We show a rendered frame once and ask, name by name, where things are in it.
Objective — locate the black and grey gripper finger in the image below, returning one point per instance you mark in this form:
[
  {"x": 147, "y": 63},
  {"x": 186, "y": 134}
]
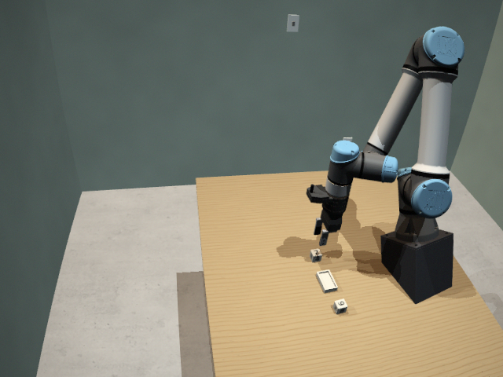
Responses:
[
  {"x": 324, "y": 237},
  {"x": 318, "y": 226}
]

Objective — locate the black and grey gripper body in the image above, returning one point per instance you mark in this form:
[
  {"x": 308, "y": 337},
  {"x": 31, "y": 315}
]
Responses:
[{"x": 334, "y": 202}]

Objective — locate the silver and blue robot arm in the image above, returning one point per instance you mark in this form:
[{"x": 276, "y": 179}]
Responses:
[{"x": 427, "y": 191}]

